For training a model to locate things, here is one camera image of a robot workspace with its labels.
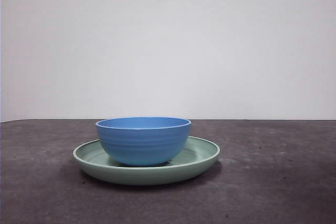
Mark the blue ribbed bowl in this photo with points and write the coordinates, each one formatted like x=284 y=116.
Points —
x=143 y=142

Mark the pale green plate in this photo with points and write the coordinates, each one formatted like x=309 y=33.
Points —
x=145 y=175

